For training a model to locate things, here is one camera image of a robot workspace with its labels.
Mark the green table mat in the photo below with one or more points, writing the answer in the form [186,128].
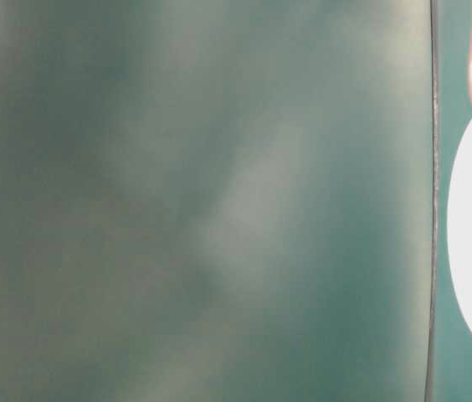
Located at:
[450,342]

